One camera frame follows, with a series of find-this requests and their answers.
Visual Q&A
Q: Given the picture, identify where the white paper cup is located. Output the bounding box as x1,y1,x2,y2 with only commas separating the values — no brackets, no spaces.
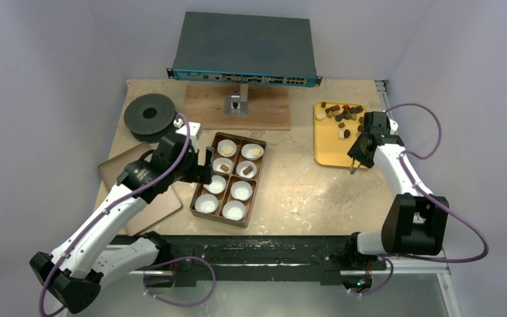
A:
222,200,246,221
236,160,257,179
241,143,264,160
230,180,254,201
217,139,238,158
203,175,227,195
213,157,234,174
194,194,219,214

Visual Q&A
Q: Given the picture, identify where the brown chocolate box tray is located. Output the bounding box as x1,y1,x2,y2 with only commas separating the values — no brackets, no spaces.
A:
189,132,267,228

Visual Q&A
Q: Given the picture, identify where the dark chocolate piece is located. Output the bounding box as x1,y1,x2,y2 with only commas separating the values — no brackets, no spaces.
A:
242,166,254,176

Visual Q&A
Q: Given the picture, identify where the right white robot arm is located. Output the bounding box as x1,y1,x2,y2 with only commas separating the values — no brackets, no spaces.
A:
338,112,448,269

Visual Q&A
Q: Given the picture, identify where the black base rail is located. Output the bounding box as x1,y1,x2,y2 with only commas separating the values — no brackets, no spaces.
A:
98,235,416,288

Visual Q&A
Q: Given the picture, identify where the wooden board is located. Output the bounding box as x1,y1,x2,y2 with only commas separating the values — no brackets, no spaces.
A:
182,83,291,131

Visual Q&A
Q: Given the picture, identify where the yellow plastic tray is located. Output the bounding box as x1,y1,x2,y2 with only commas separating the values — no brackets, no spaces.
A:
314,101,368,168

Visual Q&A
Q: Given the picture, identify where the black filament spool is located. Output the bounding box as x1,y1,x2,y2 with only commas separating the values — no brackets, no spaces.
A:
123,93,176,143

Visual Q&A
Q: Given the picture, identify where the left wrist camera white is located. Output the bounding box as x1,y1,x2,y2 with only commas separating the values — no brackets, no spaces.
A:
173,119,202,143

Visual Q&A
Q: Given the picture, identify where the brown box lid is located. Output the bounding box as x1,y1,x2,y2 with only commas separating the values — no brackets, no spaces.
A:
98,142,182,236

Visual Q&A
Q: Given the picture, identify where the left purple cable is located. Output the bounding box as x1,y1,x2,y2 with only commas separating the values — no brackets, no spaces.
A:
38,112,217,317

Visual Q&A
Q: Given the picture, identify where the metal switch stand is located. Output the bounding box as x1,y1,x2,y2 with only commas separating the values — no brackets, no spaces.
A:
223,83,249,116

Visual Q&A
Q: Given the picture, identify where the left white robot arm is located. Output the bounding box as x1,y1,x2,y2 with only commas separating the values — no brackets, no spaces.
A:
30,133,215,316

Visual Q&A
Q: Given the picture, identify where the blue network switch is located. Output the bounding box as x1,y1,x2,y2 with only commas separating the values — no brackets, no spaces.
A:
166,11,322,87

